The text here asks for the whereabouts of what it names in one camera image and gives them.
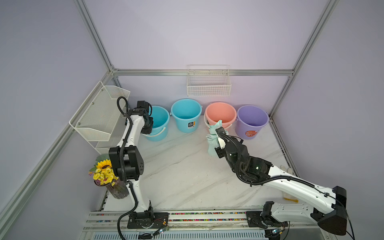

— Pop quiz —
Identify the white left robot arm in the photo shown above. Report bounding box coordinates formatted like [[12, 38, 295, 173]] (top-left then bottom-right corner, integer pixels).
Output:
[[109, 97, 155, 229]]

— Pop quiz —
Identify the white two-tier mesh shelf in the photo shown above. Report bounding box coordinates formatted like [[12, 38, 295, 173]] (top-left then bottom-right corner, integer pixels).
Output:
[[69, 82, 130, 155]]

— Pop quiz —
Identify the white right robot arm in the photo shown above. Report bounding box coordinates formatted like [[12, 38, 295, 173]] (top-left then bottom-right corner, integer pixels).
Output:
[[215, 127, 352, 236]]

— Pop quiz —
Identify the teal bucket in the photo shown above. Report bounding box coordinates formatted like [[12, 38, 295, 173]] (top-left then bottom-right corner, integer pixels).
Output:
[[171, 99, 203, 133]]

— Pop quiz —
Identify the yellow object under right arm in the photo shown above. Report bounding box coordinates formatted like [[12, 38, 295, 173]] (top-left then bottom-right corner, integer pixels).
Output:
[[283, 194, 299, 203]]

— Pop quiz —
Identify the white work glove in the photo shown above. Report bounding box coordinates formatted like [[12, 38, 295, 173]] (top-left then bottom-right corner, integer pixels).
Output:
[[280, 165, 296, 177]]

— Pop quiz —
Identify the teal bucket being wiped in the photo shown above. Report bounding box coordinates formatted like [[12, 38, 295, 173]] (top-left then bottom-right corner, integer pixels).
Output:
[[144, 106, 170, 142]]

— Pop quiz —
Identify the sunflower bouquet in vase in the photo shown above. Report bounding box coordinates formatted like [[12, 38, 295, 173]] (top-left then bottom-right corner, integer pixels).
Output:
[[89, 154, 129, 199]]

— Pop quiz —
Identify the black corrugated right cable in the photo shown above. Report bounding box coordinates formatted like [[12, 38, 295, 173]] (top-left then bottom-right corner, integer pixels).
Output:
[[217, 133, 356, 240]]

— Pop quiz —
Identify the mint green microfibre cloth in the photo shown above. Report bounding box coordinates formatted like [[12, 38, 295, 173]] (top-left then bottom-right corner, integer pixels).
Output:
[[206, 120, 222, 156]]

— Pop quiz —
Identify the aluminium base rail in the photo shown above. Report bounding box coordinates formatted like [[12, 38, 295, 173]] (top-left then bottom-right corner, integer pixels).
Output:
[[80, 204, 338, 240]]

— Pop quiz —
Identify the white wire wall basket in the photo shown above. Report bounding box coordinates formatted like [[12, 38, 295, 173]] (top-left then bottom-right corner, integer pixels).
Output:
[[187, 65, 232, 97]]

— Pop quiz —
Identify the pink plastic bucket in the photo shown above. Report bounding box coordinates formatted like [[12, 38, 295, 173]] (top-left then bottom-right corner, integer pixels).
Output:
[[204, 102, 237, 130]]

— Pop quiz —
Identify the purple plastic bucket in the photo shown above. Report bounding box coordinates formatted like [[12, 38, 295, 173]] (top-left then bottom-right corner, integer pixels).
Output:
[[235, 105, 269, 140]]

